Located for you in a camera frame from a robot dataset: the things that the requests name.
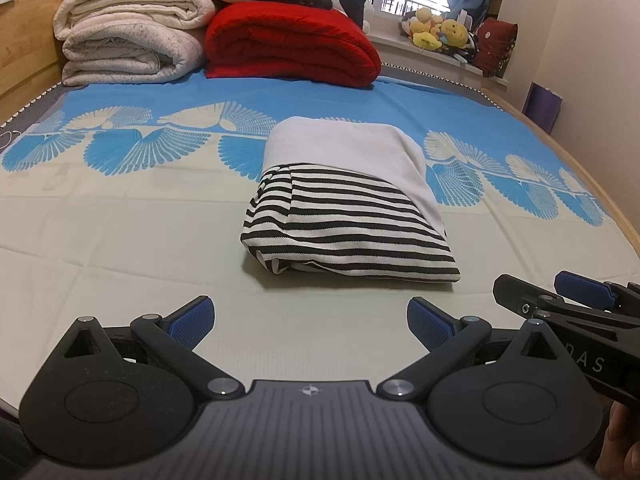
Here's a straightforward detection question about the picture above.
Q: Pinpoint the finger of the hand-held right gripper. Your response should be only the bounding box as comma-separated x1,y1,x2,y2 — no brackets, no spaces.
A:
554,270,640,319
492,274,567,318

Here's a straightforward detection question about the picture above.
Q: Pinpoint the person's right hand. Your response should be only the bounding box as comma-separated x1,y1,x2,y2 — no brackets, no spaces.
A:
597,402,640,480

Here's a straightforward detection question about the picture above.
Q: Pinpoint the red folded blanket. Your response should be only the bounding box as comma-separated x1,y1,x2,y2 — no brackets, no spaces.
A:
205,1,383,88

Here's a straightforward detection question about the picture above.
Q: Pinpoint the striped hooded sweater white vest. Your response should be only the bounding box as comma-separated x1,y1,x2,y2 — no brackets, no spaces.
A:
240,116,462,283

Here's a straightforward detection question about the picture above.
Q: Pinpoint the wooden headboard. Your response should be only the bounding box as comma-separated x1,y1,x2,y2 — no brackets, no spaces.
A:
0,0,86,126

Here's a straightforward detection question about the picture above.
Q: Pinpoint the blue printed bed sheet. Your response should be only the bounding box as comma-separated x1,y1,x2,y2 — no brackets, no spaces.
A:
0,72,640,411

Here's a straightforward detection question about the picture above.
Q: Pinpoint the round-faced yellow plush toy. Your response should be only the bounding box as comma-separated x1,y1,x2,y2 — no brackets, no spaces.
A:
440,17,471,51

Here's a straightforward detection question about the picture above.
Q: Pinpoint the dark red cushion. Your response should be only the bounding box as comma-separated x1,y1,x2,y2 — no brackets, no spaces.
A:
474,17,518,78

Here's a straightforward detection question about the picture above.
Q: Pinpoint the cream folded blanket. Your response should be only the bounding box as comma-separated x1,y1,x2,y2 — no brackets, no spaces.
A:
52,0,218,43

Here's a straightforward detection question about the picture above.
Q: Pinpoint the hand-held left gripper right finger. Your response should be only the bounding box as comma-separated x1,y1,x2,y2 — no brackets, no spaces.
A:
375,297,577,402

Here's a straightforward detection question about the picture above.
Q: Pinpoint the white speckled folded quilt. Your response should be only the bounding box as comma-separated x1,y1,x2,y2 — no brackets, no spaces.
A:
60,27,208,87

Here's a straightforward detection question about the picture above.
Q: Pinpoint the white window sill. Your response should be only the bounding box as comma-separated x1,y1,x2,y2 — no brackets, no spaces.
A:
370,30,508,91

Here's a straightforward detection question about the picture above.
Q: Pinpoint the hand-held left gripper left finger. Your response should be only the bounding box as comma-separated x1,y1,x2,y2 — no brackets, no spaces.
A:
52,296,246,402

